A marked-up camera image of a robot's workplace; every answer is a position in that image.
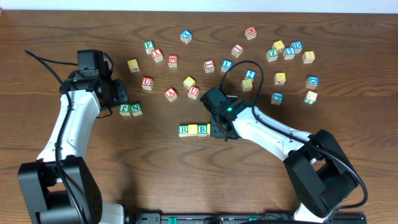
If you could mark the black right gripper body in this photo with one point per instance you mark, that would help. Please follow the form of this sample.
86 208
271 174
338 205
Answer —
218 130

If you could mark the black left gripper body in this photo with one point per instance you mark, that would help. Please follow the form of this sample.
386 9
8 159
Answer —
121 93

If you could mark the green B block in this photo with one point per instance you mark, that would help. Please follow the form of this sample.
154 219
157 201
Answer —
202 130

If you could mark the yellow o block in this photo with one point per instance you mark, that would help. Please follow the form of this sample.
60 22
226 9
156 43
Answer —
193 130
189 82

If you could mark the green R block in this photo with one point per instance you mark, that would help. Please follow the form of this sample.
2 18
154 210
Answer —
183 131

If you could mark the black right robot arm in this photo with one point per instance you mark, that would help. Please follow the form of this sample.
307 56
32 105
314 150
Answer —
319 170

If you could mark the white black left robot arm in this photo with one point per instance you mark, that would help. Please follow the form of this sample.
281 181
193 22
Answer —
58 187

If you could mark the yellow S block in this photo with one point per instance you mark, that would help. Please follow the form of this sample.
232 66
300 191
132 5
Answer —
246 85

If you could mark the red U block right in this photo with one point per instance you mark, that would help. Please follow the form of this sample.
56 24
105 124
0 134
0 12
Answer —
193 92

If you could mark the red u block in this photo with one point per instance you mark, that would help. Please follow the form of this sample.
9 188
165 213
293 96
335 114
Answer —
193 92
147 83

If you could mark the blue L block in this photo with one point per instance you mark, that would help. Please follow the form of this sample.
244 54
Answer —
226 65

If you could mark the blue 2 block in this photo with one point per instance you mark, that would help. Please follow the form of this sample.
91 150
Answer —
250 75

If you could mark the red I block lower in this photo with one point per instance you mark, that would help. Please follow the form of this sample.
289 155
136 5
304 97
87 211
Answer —
209 66

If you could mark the red i block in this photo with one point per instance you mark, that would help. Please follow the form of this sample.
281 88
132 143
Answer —
237 50
209 66

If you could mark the green J block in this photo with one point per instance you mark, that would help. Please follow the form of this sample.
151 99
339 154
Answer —
124 110

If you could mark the red A block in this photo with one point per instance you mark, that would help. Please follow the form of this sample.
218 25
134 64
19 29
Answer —
171 94

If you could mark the red U block left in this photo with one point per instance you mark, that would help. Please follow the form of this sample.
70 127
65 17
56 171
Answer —
147 83

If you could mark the blue P block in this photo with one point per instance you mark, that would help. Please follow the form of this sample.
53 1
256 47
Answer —
277 98

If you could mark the green F block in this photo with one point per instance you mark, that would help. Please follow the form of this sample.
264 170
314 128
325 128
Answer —
149 46

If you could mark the green N block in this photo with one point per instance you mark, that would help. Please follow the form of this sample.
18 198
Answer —
136 109

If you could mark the red I block upper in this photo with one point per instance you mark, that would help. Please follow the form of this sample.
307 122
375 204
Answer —
237 50

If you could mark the red X block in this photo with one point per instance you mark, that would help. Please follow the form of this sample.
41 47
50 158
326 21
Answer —
157 55

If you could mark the yellow K block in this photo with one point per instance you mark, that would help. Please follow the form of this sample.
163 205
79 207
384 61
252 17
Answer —
279 78

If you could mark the red E block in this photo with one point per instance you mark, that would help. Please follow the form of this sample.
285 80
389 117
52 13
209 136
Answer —
173 61

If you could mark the green Z block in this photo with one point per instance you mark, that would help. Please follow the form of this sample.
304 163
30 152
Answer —
272 55

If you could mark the red H block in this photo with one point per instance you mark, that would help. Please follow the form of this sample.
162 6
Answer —
250 33

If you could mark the blue X block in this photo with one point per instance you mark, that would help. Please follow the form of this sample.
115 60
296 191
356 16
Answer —
186 36

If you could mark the yellow monkey block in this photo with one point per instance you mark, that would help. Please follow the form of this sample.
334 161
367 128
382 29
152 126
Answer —
278 46

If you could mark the blue 5 block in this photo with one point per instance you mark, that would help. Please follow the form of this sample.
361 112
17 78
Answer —
288 53

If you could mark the green 7 block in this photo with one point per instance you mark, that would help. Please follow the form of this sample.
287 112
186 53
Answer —
310 97

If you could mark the blue D block lower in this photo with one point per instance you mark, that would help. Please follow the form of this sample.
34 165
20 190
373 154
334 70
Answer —
312 82

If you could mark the blue d block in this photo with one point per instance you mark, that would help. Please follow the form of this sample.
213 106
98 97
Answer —
297 46
312 82

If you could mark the blue D block upper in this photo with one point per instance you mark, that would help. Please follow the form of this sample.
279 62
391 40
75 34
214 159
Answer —
297 46

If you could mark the yellow 8 block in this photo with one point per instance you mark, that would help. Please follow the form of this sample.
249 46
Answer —
308 57

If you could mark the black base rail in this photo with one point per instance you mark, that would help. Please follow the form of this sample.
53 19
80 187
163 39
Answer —
156 218

